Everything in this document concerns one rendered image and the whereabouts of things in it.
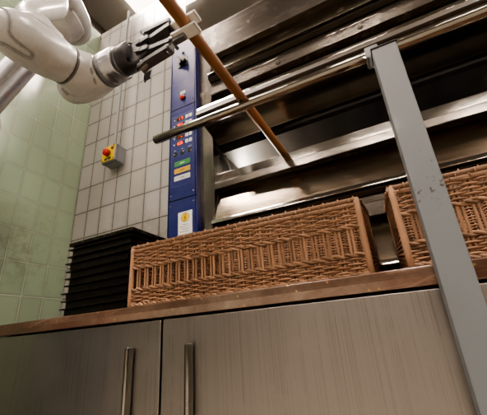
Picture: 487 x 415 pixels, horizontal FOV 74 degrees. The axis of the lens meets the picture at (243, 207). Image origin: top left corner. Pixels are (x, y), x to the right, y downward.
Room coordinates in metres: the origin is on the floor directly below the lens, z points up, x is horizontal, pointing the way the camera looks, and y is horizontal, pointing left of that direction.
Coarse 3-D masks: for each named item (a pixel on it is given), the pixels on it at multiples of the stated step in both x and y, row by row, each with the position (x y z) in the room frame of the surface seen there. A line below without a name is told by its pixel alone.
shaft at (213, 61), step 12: (168, 0) 0.46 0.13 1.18; (168, 12) 0.49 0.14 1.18; (180, 12) 0.49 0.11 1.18; (180, 24) 0.51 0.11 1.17; (204, 48) 0.59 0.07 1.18; (216, 60) 0.63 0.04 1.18; (216, 72) 0.67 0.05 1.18; (228, 72) 0.68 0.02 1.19; (228, 84) 0.71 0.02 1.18; (240, 96) 0.77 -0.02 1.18; (252, 108) 0.83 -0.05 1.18; (264, 132) 0.96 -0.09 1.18; (276, 144) 1.04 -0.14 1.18
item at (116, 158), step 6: (114, 144) 1.42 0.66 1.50; (114, 150) 1.42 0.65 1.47; (120, 150) 1.45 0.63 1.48; (102, 156) 1.46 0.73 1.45; (108, 156) 1.44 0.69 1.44; (114, 156) 1.42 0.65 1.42; (120, 156) 1.45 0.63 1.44; (102, 162) 1.46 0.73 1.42; (108, 162) 1.45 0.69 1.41; (114, 162) 1.45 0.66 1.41; (120, 162) 1.46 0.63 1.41
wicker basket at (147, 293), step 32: (256, 224) 0.64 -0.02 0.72; (288, 224) 0.61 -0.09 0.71; (320, 224) 0.59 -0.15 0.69; (352, 224) 0.56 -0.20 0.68; (160, 256) 0.74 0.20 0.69; (192, 256) 0.70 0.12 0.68; (224, 256) 1.17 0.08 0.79; (256, 256) 1.11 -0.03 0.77; (288, 256) 1.06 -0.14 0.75; (320, 256) 1.02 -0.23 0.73; (352, 256) 0.57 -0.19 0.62; (128, 288) 0.77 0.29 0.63; (160, 288) 0.74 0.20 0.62; (192, 288) 0.70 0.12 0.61; (224, 288) 0.67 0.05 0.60; (256, 288) 0.64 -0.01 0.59
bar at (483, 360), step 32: (416, 32) 0.57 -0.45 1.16; (352, 64) 0.64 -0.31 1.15; (384, 64) 0.41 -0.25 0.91; (256, 96) 0.75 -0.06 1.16; (384, 96) 0.43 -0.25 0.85; (192, 128) 0.86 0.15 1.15; (416, 128) 0.41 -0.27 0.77; (416, 160) 0.41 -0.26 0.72; (416, 192) 0.42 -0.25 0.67; (448, 224) 0.41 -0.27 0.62; (448, 256) 0.41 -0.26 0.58; (448, 288) 0.42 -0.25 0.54; (480, 288) 0.40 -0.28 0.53; (480, 320) 0.41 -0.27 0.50; (480, 352) 0.41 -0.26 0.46; (480, 384) 0.42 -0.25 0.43
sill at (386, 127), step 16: (480, 96) 0.83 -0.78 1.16; (432, 112) 0.89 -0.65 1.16; (448, 112) 0.87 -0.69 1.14; (368, 128) 0.98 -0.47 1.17; (384, 128) 0.95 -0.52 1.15; (320, 144) 1.05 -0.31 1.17; (336, 144) 1.03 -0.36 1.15; (272, 160) 1.13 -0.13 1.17; (288, 160) 1.11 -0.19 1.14; (224, 176) 1.23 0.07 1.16
